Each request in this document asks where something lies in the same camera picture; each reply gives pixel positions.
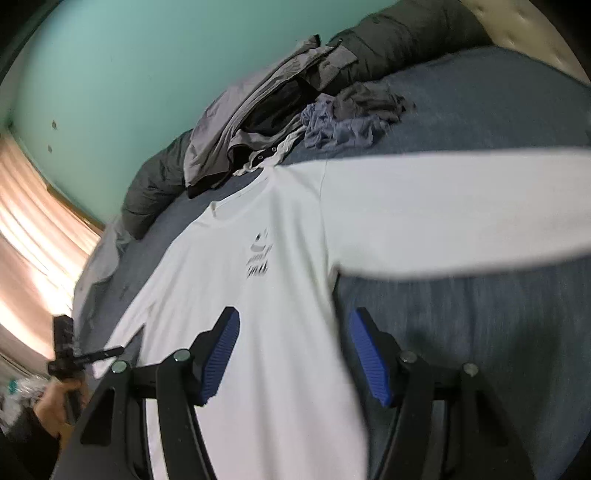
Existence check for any person's dark-sleeved left forearm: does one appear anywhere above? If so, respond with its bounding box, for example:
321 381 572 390
0 408 60 480

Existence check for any person's left hand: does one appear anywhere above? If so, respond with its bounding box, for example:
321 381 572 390
33 378 88 438

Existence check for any light grey blanket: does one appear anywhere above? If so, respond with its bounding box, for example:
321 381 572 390
72 214 133 341

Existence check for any pink curtain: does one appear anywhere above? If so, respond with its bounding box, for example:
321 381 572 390
1 132 99 359

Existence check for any black and white garment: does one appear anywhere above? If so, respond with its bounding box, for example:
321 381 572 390
232 126 305 177

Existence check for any grey shirt pile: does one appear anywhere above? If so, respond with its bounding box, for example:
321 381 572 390
183 35 358 188

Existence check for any blue-grey crumpled garment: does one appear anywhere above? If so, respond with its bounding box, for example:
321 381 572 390
301 83 416 151

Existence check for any dark grey rolled duvet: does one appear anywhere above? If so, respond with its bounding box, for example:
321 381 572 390
121 1 492 239

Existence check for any cream tufted headboard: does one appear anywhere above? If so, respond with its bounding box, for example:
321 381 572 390
462 0 590 85

